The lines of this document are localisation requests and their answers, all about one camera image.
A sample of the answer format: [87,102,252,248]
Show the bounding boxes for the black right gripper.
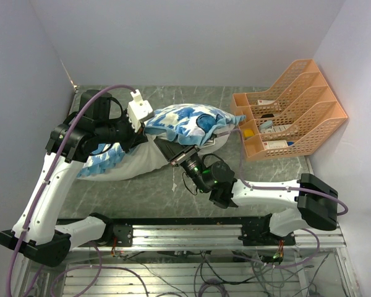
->
[154,138,210,193]

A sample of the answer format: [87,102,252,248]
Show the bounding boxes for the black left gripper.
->
[96,110,150,153]

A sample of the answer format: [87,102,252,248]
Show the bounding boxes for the white pillow insert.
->
[80,132,229,184]

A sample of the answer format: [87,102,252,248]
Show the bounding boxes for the blue houndstooth bear pillowcase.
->
[77,103,245,176]

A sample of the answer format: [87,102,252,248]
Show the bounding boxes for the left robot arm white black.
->
[0,87,153,267]

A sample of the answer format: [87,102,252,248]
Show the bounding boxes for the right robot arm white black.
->
[154,139,338,245]

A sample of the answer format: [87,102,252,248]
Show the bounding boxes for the yellow object in organizer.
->
[243,129,255,139]

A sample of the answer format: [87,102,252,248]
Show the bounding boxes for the light blue stapler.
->
[259,121,273,131]

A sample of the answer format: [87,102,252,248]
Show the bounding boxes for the white box in back slot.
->
[257,100,275,106]

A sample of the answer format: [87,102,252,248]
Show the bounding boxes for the white red box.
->
[263,140,288,150]

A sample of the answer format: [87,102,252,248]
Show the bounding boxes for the orange plastic file organizer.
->
[231,59,348,161]

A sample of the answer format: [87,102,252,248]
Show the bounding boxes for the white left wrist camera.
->
[127,89,155,132]

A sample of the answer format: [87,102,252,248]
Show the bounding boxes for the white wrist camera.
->
[127,89,155,132]
[204,139,216,147]

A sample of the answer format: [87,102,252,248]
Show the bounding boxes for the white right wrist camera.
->
[204,139,216,147]

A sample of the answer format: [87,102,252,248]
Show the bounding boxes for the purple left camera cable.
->
[4,84,137,297]

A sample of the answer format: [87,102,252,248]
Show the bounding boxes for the aluminium rail frame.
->
[21,223,347,251]

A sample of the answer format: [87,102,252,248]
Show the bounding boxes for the loose cables under frame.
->
[89,249,322,297]

